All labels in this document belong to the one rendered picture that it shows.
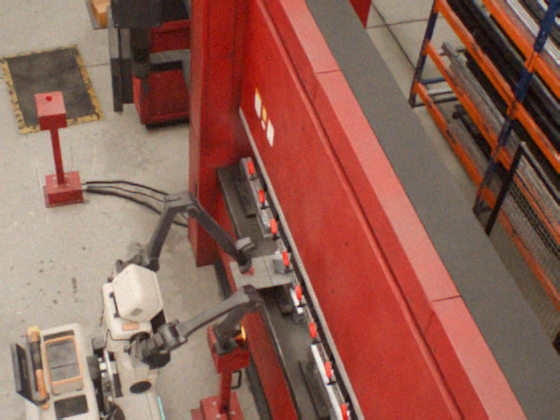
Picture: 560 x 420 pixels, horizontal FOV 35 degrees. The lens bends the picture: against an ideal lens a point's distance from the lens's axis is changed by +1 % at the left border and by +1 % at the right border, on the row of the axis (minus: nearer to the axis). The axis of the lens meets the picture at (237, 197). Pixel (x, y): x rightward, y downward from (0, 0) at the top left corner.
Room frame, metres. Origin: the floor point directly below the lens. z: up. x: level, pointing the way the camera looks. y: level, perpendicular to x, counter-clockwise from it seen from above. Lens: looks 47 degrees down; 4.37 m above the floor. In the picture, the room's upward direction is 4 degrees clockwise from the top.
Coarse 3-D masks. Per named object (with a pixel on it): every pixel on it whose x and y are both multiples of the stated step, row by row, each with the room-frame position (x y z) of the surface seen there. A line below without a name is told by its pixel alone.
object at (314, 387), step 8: (304, 360) 2.22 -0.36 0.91; (304, 368) 2.18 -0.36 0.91; (312, 368) 2.18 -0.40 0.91; (304, 376) 2.14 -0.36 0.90; (312, 376) 2.14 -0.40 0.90; (312, 384) 2.10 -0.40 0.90; (312, 392) 2.06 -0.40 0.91; (320, 392) 2.06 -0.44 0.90; (312, 400) 2.03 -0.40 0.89; (320, 400) 2.02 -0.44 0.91; (320, 408) 1.98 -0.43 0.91; (328, 408) 1.99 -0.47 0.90; (320, 416) 1.94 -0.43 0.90; (328, 416) 1.95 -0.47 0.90
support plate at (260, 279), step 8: (272, 256) 2.74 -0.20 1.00; (280, 256) 2.74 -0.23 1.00; (232, 264) 2.67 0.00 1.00; (256, 264) 2.68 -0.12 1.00; (264, 264) 2.68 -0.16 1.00; (232, 272) 2.62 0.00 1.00; (248, 272) 2.63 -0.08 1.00; (256, 272) 2.63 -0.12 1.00; (264, 272) 2.64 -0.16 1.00; (272, 272) 2.64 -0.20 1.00; (240, 280) 2.58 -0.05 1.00; (248, 280) 2.58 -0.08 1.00; (256, 280) 2.58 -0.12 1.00; (264, 280) 2.59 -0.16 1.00; (272, 280) 2.59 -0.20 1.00; (280, 280) 2.59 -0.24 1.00; (288, 280) 2.60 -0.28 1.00; (256, 288) 2.54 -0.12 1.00
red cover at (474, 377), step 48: (288, 0) 3.01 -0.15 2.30; (288, 48) 2.86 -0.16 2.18; (336, 96) 2.44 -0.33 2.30; (336, 144) 2.30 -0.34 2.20; (384, 192) 1.98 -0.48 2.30; (384, 240) 1.86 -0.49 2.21; (432, 288) 1.61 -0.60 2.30; (432, 336) 1.50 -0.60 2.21; (480, 336) 1.45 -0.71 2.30; (480, 384) 1.30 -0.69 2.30
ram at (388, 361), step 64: (256, 0) 3.35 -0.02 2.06; (256, 64) 3.27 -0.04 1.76; (256, 128) 3.19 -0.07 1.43; (320, 128) 2.53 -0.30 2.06; (320, 192) 2.40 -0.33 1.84; (320, 256) 2.30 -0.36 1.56; (384, 256) 1.92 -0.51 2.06; (320, 320) 2.19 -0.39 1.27; (384, 320) 1.77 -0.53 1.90; (384, 384) 1.66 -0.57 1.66
